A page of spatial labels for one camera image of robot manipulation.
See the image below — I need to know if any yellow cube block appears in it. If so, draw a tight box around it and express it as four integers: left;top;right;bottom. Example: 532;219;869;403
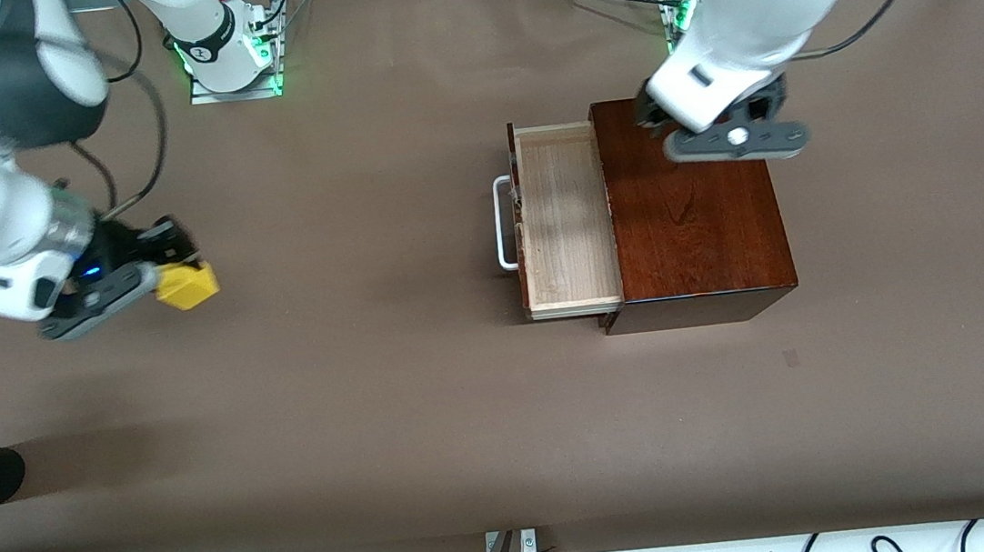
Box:
153;257;223;315

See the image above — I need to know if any wooden drawer with white handle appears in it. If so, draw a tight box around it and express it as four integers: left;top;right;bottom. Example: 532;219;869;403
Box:
486;114;625;326

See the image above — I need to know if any dark wooden drawer cabinet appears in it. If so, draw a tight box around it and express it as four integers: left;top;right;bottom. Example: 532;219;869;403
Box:
577;83;804;338

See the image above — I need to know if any brown paper table cover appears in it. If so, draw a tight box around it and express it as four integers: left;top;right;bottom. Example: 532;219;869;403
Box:
0;0;984;552

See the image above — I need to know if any black cable with metal ferrule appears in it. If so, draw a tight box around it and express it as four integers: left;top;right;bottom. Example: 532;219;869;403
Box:
783;0;918;65
77;64;178;220

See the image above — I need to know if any silver bracket plate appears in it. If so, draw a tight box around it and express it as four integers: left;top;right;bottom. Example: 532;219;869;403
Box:
484;527;540;552

